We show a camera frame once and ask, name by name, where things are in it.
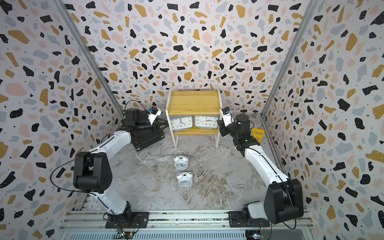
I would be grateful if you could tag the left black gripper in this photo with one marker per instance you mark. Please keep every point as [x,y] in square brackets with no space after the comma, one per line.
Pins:
[155,128]

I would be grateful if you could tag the grey rectangular alarm clock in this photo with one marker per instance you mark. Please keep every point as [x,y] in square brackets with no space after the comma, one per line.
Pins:
[181,123]
[206,122]

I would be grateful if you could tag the wooden two-tier shelf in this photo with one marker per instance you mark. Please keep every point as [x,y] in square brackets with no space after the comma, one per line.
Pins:
[194,103]

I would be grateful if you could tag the white twin-bell alarm clock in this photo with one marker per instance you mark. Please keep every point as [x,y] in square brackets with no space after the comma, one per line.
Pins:
[181,162]

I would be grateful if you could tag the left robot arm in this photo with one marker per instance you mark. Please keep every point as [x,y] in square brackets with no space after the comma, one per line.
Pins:
[92,172]

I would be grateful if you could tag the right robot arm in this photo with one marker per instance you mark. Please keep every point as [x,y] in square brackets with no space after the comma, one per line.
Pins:
[284,197]

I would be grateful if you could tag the black flat box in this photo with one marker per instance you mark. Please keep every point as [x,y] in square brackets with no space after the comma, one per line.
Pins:
[141,139]

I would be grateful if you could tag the yellow triangular plastic piece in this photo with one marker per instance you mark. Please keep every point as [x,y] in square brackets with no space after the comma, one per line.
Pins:
[258,134]

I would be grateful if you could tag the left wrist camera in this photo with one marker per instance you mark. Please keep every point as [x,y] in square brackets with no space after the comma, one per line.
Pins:
[153,113]

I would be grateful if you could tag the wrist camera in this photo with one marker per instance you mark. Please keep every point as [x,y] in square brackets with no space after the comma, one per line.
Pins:
[153,113]
[226,116]

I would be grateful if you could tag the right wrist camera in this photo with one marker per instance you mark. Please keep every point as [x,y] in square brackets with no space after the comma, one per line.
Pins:
[226,116]

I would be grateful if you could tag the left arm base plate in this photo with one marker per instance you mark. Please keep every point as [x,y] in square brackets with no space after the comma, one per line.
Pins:
[127,220]

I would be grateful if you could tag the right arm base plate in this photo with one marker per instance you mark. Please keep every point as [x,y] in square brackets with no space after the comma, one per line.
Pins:
[241,219]

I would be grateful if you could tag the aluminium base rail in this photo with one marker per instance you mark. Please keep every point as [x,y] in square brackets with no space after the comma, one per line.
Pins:
[183,225]

